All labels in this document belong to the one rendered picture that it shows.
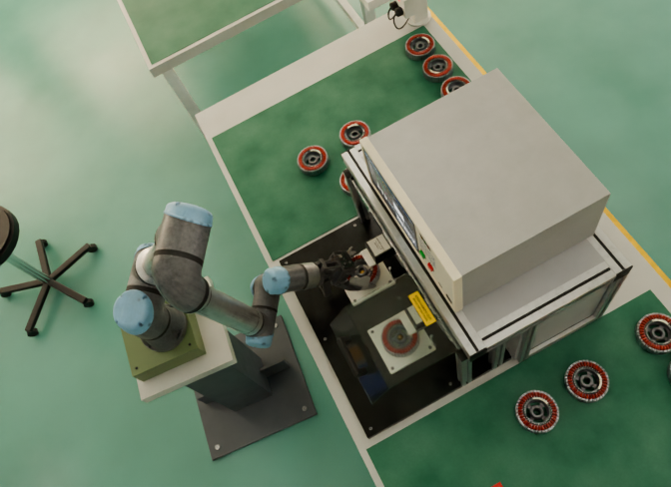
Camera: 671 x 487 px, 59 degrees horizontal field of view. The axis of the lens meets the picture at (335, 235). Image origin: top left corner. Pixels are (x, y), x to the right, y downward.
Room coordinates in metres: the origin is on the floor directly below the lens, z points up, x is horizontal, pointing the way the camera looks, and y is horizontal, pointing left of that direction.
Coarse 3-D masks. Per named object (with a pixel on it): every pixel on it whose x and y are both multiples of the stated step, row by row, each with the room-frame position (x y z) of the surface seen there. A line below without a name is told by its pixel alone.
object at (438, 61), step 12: (420, 36) 1.58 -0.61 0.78; (408, 48) 1.55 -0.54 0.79; (420, 48) 1.54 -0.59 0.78; (432, 48) 1.51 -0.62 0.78; (420, 60) 1.50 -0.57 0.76; (432, 60) 1.45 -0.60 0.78; (444, 60) 1.43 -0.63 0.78; (432, 72) 1.40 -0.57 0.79; (444, 72) 1.38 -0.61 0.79; (444, 84) 1.33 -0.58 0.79; (456, 84) 1.32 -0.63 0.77
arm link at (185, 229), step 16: (176, 208) 0.86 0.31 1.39; (192, 208) 0.85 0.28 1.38; (176, 224) 0.82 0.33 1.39; (192, 224) 0.81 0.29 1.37; (208, 224) 0.82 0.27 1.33; (160, 240) 0.80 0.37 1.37; (176, 240) 0.78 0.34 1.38; (192, 240) 0.77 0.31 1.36; (208, 240) 0.79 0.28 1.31; (144, 256) 0.96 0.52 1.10; (192, 256) 0.74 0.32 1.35; (144, 272) 0.93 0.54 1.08
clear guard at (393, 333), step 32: (384, 288) 0.59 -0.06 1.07; (416, 288) 0.55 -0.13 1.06; (352, 320) 0.54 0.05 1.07; (384, 320) 0.51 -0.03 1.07; (416, 320) 0.47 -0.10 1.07; (352, 352) 0.48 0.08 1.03; (384, 352) 0.43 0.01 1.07; (416, 352) 0.40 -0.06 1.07; (448, 352) 0.37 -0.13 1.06; (384, 384) 0.36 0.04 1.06
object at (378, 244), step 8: (368, 240) 0.81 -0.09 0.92; (376, 240) 0.80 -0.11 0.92; (384, 240) 0.79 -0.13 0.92; (368, 248) 0.78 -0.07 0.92; (376, 248) 0.77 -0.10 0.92; (384, 248) 0.76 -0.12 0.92; (368, 256) 0.78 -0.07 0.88; (376, 256) 0.75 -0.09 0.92; (384, 256) 0.75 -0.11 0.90; (368, 264) 0.75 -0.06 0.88
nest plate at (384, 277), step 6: (378, 264) 0.79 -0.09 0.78; (384, 270) 0.76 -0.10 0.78; (354, 276) 0.78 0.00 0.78; (384, 276) 0.74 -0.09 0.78; (390, 276) 0.73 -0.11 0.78; (378, 282) 0.73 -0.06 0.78; (384, 282) 0.72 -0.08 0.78; (372, 288) 0.72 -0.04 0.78; (348, 294) 0.73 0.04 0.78; (354, 294) 0.73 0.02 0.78; (360, 294) 0.72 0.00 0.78; (354, 300) 0.71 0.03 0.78
